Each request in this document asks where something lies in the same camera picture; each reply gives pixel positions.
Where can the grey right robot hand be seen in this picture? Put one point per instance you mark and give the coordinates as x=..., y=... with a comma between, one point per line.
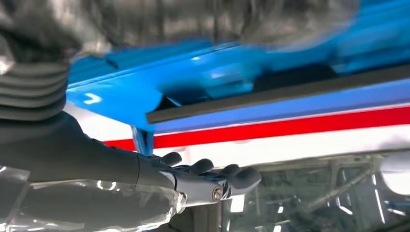
x=80, y=153

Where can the blue metal shelf rack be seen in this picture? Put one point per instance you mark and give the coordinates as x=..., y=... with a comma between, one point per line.
x=128, y=96

